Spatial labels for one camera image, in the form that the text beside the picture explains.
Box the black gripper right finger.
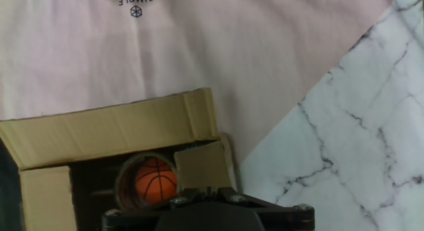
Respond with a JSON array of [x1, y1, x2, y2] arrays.
[[209, 186, 315, 231]]

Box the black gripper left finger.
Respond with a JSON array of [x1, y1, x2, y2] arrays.
[[101, 186, 210, 231]]

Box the brown cardboard box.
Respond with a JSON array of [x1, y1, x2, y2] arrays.
[[0, 87, 238, 231]]

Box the orange mini basketball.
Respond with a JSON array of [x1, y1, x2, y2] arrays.
[[134, 157, 179, 205]]

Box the brown packing tape roll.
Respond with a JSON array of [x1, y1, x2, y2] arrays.
[[114, 152, 182, 212]]

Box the marble and pink pattern cloth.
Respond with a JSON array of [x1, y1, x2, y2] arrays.
[[0, 0, 424, 231]]

